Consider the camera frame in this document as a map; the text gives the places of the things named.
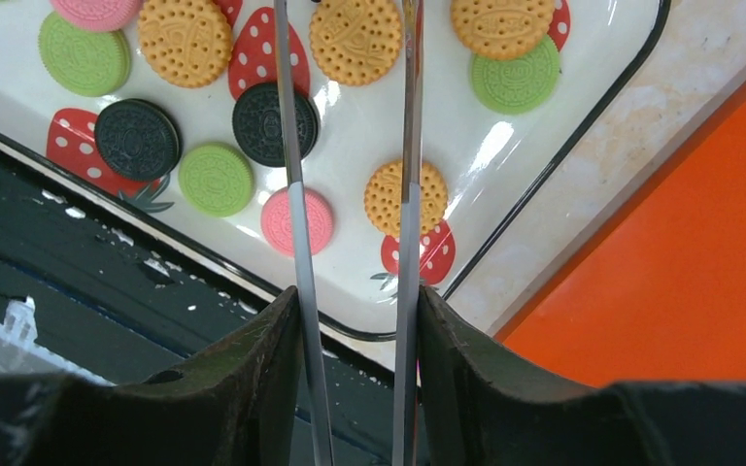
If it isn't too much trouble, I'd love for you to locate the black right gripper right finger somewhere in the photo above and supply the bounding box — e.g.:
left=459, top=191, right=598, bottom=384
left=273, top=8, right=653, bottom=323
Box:
left=418, top=288, right=746, bottom=465

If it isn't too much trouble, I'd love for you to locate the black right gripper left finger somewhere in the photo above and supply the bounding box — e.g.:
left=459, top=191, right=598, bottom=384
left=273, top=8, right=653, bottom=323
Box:
left=0, top=287, right=302, bottom=465

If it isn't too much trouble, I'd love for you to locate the metal tongs white handle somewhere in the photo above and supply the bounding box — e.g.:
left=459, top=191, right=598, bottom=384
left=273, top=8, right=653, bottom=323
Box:
left=273, top=1, right=424, bottom=465

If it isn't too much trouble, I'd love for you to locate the pink sandwich cookie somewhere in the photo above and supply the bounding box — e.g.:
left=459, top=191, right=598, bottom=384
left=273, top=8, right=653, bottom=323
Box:
left=260, top=188, right=334, bottom=256
left=50, top=0, right=143, bottom=32

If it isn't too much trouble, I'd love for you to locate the green sandwich cookie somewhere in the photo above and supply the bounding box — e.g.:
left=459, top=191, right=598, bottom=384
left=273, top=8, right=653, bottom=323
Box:
left=37, top=13, right=131, bottom=97
left=469, top=36, right=560, bottom=116
left=179, top=143, right=255, bottom=217

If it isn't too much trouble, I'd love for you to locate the orange box lid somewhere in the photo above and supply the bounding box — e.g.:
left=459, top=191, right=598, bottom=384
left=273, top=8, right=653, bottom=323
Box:
left=500, top=82, right=746, bottom=385

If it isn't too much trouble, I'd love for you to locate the yellow round biscuit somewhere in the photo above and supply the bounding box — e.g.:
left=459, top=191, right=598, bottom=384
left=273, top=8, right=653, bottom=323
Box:
left=309, top=0, right=403, bottom=86
left=450, top=0, right=556, bottom=60
left=136, top=0, right=233, bottom=88
left=364, top=160, right=449, bottom=237

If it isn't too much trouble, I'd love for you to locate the black sandwich cookie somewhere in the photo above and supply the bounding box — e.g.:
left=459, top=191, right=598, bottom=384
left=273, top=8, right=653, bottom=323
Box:
left=94, top=98, right=183, bottom=182
left=231, top=82, right=320, bottom=168

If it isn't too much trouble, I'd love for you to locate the white strawberry print tray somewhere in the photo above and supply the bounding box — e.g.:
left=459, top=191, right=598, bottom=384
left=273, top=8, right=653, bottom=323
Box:
left=0, top=1, right=670, bottom=342

